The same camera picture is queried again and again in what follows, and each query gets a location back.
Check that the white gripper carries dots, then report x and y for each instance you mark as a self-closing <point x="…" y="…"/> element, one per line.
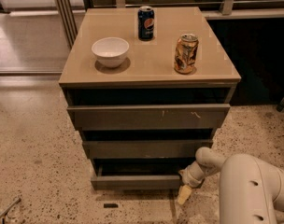
<point x="189" y="180"/>

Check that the grey drawer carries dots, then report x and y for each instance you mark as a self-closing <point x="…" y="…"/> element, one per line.
<point x="137" y="176"/>
<point x="149" y="149"/>
<point x="147" y="117"/>

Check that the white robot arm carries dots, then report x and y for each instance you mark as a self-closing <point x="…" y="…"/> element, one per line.
<point x="251" y="191"/>

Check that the grey drawer cabinet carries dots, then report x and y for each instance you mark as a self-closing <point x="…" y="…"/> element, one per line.
<point x="147" y="76"/>

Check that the small black floor object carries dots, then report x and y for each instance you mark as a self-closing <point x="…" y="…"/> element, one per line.
<point x="110" y="205"/>

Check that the orange soda can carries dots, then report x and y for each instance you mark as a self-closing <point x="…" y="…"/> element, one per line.
<point x="185" y="54"/>

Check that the white ceramic bowl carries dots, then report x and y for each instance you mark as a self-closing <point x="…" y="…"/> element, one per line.
<point x="110" y="52"/>

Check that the metal rod on floor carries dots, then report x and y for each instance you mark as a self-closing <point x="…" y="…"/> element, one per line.
<point x="3" y="214"/>

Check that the blue Pepsi can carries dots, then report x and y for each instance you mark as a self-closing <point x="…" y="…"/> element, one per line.
<point x="145" y="23"/>

